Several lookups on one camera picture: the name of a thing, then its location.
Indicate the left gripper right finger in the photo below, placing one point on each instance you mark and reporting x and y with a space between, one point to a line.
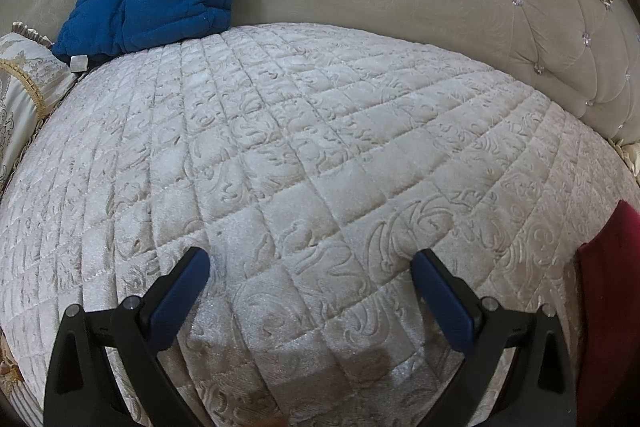
450 300

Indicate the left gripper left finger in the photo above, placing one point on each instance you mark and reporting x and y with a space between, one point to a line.
172 296

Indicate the red garment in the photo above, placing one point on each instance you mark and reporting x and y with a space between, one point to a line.
608 276

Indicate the white quilted bed cover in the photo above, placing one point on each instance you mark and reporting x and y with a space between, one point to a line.
311 162

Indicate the embroidered pillow left side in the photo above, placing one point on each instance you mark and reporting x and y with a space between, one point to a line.
33 83

